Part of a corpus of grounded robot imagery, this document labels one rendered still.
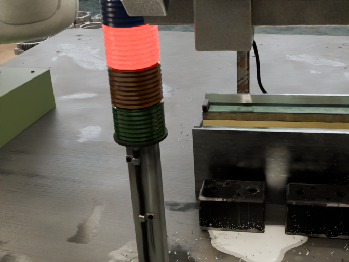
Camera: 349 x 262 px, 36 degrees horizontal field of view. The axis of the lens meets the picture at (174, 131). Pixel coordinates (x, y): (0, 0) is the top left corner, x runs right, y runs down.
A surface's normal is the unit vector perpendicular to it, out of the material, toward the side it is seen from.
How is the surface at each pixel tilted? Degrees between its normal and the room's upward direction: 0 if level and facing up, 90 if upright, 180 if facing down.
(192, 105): 0
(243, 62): 90
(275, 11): 90
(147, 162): 90
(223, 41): 90
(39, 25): 114
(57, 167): 0
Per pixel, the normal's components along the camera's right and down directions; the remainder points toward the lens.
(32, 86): 0.94, 0.08
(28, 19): 0.32, 0.81
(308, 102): -0.18, -0.33
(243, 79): -0.18, 0.43
